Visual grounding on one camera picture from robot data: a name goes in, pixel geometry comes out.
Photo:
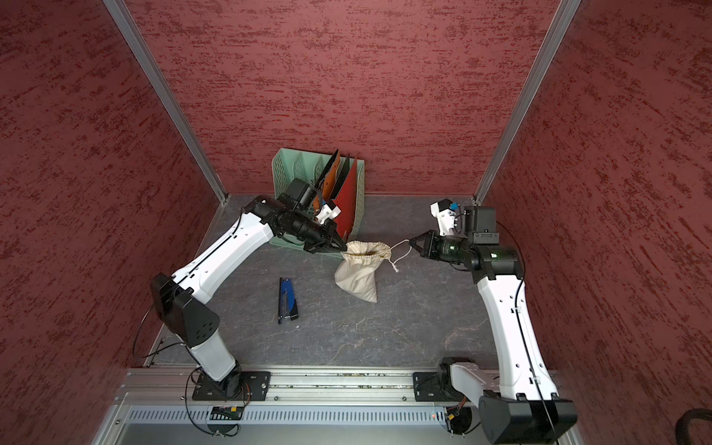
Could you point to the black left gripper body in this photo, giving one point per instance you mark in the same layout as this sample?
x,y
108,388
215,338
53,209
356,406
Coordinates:
x,y
316,235

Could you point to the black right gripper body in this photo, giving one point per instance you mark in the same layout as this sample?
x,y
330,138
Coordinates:
x,y
449,247

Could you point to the beige cloth soil bag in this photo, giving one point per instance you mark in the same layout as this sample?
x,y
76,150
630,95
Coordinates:
x,y
357,273

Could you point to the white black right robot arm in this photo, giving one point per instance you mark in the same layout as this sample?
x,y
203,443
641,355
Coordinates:
x,y
523,405

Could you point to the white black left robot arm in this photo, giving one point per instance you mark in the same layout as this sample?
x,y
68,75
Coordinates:
x,y
181,300

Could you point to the red folder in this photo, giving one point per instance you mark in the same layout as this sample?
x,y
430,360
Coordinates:
x,y
346,201

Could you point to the black folder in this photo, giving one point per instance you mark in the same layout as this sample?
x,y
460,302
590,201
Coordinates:
x,y
327,169

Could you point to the orange folder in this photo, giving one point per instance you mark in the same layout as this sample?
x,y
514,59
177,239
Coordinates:
x,y
324,193

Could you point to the blue black stapler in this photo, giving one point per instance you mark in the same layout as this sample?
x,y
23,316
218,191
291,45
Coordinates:
x,y
287,304

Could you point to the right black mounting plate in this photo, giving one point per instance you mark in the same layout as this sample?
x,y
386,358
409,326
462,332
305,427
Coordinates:
x,y
435,387

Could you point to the black mounting plate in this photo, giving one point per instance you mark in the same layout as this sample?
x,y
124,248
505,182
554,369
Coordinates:
x,y
435,387
243,386

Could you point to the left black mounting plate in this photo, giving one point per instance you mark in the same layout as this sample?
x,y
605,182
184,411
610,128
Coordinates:
x,y
243,386

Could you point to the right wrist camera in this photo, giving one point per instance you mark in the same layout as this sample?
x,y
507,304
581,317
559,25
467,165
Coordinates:
x,y
478,224

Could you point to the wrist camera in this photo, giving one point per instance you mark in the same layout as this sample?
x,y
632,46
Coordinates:
x,y
307,200
478,224

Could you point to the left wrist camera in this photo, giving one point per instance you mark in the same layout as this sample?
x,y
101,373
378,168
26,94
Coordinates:
x,y
307,200

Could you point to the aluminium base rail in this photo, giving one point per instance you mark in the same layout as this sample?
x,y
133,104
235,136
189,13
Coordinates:
x,y
302,385

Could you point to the right aluminium corner post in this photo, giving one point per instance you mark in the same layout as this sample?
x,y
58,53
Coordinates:
x,y
552,41

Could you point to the aluminium corner post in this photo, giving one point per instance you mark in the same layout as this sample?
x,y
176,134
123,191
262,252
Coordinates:
x,y
125,22
552,41

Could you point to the left aluminium corner post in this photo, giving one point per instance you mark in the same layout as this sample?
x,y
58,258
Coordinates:
x,y
125,22

